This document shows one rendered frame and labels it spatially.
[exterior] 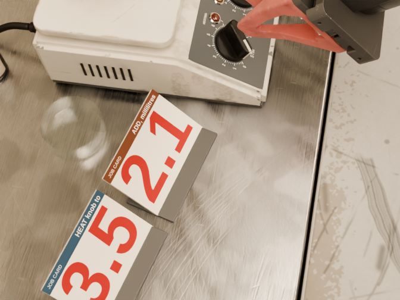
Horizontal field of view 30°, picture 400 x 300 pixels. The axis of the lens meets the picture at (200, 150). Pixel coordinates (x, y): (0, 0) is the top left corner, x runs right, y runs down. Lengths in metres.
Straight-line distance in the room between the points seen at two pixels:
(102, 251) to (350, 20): 0.27
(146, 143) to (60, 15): 0.13
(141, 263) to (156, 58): 0.17
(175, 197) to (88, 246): 0.09
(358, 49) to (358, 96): 0.19
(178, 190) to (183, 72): 0.10
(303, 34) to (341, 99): 0.16
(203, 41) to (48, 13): 0.13
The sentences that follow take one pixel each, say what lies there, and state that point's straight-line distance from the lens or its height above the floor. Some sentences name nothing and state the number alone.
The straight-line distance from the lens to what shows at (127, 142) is 0.62.
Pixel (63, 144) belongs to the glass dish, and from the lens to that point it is 0.67.
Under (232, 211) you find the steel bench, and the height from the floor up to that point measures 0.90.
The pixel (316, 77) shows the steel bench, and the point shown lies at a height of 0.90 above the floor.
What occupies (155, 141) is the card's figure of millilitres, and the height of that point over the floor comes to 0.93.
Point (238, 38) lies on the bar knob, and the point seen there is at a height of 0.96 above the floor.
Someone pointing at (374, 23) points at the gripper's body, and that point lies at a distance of 0.51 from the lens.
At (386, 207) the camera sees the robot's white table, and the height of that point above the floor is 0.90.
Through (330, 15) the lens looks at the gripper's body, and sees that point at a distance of 0.47.
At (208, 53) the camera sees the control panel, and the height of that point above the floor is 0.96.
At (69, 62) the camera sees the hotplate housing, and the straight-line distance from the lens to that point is 0.66.
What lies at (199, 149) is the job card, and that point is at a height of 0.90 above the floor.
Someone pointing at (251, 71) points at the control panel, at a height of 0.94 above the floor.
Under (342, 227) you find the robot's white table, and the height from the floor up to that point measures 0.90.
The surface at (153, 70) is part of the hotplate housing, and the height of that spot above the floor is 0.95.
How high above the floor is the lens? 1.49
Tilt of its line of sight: 65 degrees down
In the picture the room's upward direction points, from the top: 9 degrees counter-clockwise
